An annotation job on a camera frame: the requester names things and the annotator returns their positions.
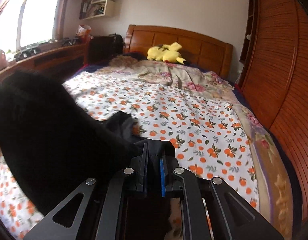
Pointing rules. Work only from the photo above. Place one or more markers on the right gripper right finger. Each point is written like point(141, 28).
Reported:
point(208, 209)

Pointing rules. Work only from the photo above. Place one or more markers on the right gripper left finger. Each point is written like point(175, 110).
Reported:
point(95, 210)

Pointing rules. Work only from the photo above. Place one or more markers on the black double-breasted coat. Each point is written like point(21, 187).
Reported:
point(51, 146)

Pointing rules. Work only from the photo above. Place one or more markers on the floral quilt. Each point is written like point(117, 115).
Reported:
point(218, 99)

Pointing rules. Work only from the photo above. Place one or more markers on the orange-print white bed sheet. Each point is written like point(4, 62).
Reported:
point(17, 212)

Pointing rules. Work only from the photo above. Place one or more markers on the wooden desk cabinet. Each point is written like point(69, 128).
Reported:
point(59, 63)

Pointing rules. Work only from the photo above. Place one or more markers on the yellow Pikachu plush toy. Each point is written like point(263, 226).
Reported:
point(166, 53)

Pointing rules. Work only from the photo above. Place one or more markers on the wooden louvered wardrobe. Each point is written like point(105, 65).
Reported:
point(275, 79)

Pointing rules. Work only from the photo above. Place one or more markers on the dark chair with backpack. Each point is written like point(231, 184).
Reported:
point(100, 48)

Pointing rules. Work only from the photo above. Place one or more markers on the pink bottle on sill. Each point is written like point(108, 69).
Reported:
point(3, 61)

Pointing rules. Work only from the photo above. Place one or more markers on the orange white paper bag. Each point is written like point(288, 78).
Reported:
point(83, 32)

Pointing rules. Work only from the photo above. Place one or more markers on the window with wooden frame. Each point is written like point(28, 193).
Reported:
point(27, 22)

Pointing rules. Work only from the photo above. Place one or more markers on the white wall shelf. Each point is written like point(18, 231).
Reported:
point(99, 1)

